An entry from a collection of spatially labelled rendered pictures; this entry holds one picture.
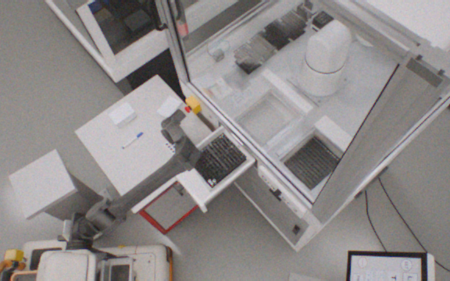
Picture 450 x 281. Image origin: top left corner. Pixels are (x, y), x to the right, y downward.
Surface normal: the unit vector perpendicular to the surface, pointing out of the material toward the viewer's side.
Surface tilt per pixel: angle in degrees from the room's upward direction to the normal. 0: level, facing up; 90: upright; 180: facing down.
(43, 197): 0
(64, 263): 43
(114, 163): 0
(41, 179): 0
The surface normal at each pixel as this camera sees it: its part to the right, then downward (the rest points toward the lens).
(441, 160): -0.07, -0.44
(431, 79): -0.76, 0.60
